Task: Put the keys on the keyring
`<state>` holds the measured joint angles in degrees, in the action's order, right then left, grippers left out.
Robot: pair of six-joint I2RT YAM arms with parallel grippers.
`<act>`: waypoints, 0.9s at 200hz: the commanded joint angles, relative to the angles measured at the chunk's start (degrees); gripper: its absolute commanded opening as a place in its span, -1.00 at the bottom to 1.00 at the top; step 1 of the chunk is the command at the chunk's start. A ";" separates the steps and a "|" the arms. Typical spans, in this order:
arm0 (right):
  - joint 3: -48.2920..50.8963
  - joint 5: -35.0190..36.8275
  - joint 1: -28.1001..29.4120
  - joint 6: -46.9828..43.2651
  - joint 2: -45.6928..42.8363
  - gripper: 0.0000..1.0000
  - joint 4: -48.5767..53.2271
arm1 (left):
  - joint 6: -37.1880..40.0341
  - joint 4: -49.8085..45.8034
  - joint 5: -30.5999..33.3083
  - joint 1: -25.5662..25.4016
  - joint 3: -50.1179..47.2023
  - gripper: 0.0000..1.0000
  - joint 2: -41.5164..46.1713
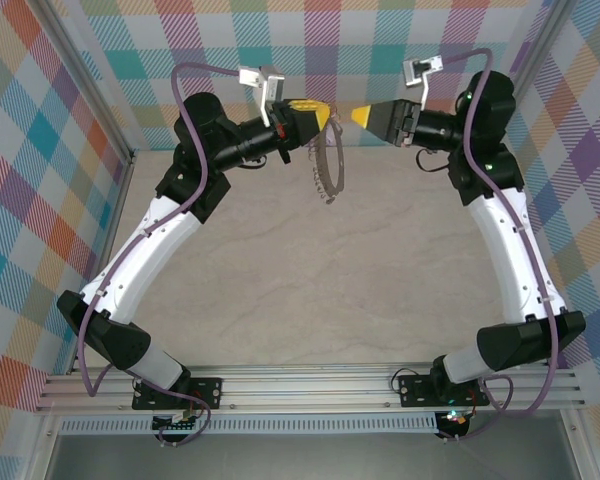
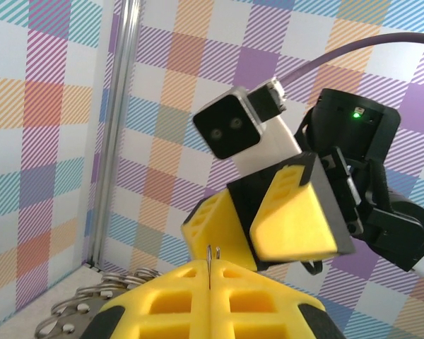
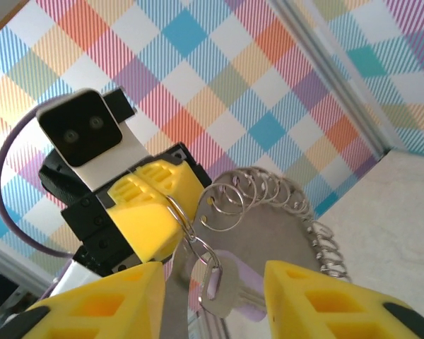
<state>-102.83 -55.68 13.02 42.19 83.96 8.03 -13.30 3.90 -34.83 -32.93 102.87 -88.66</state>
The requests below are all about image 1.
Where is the grey metal shelf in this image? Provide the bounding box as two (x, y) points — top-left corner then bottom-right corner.
(44, 432), (581, 480)

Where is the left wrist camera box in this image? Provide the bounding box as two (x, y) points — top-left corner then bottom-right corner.
(238, 63), (287, 129)

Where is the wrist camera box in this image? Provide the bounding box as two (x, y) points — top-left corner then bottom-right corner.
(238, 63), (287, 129)
(402, 55), (445, 114)

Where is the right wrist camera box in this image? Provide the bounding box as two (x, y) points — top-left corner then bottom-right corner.
(402, 55), (445, 114)

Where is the aluminium corner post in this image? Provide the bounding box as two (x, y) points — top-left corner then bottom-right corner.
(29, 0), (137, 164)
(472, 0), (574, 161)

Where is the aluminium side rail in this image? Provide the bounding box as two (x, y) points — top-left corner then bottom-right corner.
(67, 149), (137, 376)

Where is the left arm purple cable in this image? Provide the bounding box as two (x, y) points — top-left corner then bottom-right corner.
(76, 62), (242, 448)

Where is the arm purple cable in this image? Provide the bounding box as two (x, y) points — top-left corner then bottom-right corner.
(437, 48), (566, 444)
(76, 62), (242, 448)

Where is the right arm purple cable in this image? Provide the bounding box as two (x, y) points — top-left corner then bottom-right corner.
(437, 48), (566, 444)

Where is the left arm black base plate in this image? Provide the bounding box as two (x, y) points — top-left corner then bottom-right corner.
(131, 375), (224, 412)

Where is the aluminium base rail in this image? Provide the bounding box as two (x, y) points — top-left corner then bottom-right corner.
(34, 363), (586, 414)

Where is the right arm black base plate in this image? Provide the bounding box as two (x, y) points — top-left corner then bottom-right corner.
(397, 375), (491, 409)

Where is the white slotted cable duct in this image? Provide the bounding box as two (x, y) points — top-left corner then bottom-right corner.
(59, 412), (439, 436)

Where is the aluminium frame leg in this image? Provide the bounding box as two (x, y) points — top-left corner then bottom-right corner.
(559, 409), (599, 480)
(27, 412), (64, 480)

